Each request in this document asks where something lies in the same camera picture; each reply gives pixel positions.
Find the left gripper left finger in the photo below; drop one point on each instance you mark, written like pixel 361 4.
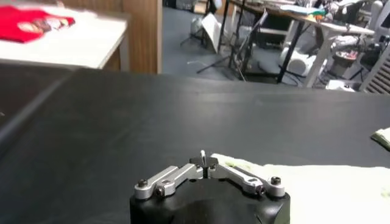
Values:
pixel 179 173

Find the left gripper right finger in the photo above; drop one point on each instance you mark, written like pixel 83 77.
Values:
pixel 240 179

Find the light green T-shirt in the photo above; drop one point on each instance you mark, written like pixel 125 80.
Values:
pixel 320 194

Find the white cylindrical machine base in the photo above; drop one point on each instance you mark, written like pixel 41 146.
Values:
pixel 298 62

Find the black tripod stand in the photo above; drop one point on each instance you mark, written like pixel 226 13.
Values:
pixel 249 45

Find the wooden cabinet panel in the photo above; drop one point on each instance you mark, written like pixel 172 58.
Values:
pixel 143 36

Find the white leaning board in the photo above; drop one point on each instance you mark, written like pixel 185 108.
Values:
pixel 211 30

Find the small white floor fan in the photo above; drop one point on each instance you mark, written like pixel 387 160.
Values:
pixel 196 25

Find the white side table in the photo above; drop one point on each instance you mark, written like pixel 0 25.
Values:
pixel 85 45

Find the white slatted panel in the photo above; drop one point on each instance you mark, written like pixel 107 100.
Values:
pixel 381 76

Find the long cluttered work desk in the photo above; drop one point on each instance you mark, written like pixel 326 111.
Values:
pixel 332 29

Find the teal cloth pile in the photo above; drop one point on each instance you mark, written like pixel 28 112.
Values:
pixel 301 9

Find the red printed garment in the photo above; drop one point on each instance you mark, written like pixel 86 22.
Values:
pixel 15 24

